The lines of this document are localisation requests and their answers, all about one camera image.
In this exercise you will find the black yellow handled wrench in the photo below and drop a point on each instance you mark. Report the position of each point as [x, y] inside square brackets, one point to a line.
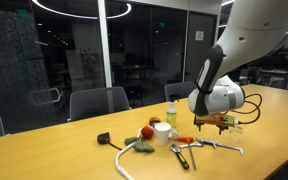
[180, 157]

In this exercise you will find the grey chair right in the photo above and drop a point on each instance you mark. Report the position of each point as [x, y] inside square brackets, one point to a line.
[181, 89]

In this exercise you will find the red apple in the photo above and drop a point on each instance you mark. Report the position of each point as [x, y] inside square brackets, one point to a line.
[147, 132]

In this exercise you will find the silver metal rod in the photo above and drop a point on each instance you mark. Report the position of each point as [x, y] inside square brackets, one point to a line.
[192, 157]

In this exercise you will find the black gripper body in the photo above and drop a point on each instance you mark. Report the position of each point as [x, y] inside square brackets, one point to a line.
[222, 121]

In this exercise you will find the white paper cup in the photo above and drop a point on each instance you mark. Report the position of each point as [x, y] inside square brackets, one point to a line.
[162, 130]

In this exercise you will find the black tape measure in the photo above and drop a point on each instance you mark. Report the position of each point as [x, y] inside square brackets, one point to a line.
[104, 138]

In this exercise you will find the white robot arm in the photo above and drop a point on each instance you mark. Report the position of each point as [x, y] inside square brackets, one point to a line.
[254, 29]

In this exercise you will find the green cloth leaf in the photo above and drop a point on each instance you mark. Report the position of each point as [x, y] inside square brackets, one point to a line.
[140, 144]

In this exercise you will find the orange black round object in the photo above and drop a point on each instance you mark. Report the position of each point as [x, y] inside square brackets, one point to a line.
[153, 121]

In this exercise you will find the yellow spray bottle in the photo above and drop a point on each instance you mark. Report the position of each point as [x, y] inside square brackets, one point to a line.
[171, 117]

